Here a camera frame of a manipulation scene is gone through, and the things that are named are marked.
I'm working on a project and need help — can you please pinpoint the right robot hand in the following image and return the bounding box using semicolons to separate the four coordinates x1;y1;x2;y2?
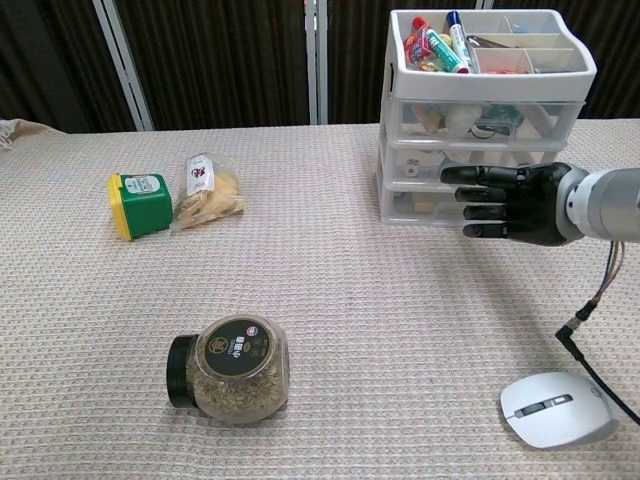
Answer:
439;161;590;248

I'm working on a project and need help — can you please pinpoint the clear drawer with die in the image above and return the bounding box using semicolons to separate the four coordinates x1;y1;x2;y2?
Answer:
380;177;507;230

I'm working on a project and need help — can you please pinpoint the white plastic drawer organizer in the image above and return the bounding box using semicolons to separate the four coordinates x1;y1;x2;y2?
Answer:
377;8;599;231

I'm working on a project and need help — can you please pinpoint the clear plastic drawer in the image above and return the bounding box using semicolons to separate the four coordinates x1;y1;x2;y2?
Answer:
379;137;569;187

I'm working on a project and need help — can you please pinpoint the clear drawer with cotton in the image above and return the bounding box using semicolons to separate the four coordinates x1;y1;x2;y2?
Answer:
382;97;586;145

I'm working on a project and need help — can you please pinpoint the teal green cloth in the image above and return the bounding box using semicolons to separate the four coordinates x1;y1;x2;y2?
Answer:
480;104;522;123

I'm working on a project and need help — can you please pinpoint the white cotton wad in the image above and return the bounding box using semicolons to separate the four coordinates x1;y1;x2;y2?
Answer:
444;103;482;135

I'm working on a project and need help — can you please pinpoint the tan wooden piece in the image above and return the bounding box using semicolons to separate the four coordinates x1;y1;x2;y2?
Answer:
413;106;442;135

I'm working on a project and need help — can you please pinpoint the blue capped marker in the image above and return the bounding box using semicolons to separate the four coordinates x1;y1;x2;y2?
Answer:
446;10;474;74

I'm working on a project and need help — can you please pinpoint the red capped marker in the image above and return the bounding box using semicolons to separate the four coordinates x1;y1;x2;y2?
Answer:
411;16;464;75

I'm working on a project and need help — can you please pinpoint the red candy packet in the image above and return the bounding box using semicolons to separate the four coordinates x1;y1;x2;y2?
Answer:
402;29;435;71

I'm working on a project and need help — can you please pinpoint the white computer mouse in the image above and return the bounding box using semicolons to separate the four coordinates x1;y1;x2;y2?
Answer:
499;371;621;450

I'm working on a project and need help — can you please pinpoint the beige woven tablecloth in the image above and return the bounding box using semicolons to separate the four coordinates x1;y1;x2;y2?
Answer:
0;118;640;480

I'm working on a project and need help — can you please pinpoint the clear bag of crackers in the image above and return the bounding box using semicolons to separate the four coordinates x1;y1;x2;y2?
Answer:
169;154;247;236

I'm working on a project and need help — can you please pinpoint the glass jar black lid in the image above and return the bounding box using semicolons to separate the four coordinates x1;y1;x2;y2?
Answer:
166;313;291;425

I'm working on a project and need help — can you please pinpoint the green container yellow lid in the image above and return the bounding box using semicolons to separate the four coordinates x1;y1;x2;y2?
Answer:
107;172;175;242

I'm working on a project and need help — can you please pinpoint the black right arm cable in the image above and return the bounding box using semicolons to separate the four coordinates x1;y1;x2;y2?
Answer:
555;238;640;426

